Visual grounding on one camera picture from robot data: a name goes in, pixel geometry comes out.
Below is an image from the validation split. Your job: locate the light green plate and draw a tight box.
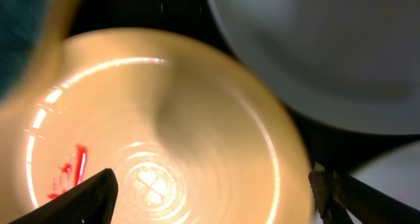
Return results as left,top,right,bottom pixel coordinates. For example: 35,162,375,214
314,140,420,224
208,0,419,135

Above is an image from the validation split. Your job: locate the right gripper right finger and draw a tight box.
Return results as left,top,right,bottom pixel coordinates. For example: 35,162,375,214
308,164,419,224

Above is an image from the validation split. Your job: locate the yellow plate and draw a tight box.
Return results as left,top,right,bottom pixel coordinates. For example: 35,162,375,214
1,28,314,223

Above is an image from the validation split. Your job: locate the green yellow sponge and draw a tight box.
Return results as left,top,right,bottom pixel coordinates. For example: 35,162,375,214
1,0,81,98

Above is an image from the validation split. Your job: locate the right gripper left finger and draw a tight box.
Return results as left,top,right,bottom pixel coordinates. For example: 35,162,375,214
10,168,118,224

